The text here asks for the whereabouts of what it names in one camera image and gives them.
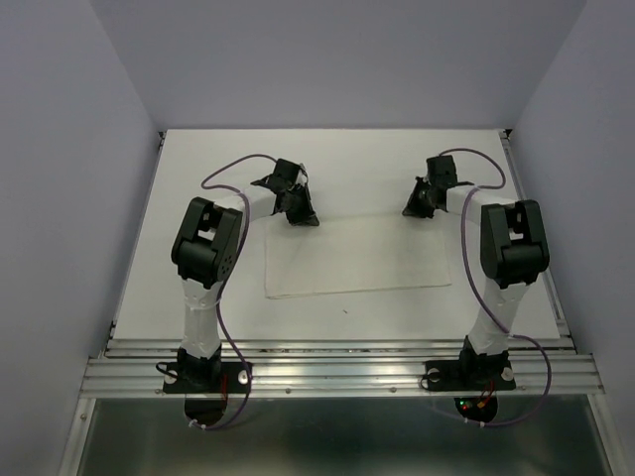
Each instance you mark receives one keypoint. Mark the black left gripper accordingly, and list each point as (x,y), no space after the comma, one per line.
(305,217)

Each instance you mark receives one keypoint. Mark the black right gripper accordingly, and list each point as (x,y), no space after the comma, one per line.
(413,207)

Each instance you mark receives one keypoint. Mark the white cloth napkin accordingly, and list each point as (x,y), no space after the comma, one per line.
(354,255)

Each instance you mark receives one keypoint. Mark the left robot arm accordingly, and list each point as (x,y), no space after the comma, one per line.
(207,247)

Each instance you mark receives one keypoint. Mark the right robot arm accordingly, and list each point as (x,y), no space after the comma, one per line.
(513,253)

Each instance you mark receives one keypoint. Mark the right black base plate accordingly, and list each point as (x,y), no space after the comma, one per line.
(451,376)

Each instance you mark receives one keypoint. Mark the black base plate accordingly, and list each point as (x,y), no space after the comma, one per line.
(451,376)
(225,378)

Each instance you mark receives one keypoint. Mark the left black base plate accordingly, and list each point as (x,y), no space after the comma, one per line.
(225,378)

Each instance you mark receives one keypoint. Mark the aluminium right side rail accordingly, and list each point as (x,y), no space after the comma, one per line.
(535,240)

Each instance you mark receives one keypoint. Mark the aluminium rail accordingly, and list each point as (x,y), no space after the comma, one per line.
(338,368)
(535,240)

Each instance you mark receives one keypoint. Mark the aluminium front rail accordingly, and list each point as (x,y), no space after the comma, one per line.
(338,368)

